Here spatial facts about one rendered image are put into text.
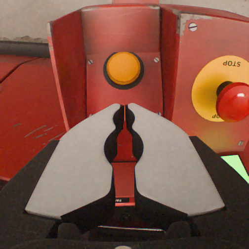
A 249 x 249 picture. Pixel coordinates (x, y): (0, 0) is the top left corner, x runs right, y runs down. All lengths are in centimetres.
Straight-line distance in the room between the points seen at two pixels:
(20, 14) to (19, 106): 64
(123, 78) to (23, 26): 88
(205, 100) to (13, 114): 40
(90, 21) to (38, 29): 80
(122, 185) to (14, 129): 29
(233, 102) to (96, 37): 16
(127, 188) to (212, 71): 13
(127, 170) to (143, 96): 9
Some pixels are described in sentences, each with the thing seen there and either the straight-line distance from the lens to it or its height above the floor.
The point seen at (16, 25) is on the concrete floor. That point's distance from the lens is 108.
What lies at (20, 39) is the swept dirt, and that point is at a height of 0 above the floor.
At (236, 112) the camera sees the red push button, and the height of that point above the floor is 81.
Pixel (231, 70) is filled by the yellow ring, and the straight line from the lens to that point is 20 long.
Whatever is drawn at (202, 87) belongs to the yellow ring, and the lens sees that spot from 19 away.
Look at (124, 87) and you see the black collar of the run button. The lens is 24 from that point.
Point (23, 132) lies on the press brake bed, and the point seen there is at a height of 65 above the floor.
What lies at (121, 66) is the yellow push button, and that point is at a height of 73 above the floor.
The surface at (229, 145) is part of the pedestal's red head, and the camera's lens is 25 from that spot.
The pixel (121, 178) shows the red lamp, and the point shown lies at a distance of 21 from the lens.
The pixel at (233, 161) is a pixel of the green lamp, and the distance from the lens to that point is 25.
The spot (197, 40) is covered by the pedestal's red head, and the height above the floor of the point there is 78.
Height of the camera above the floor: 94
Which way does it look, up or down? 53 degrees down
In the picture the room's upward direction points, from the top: 179 degrees clockwise
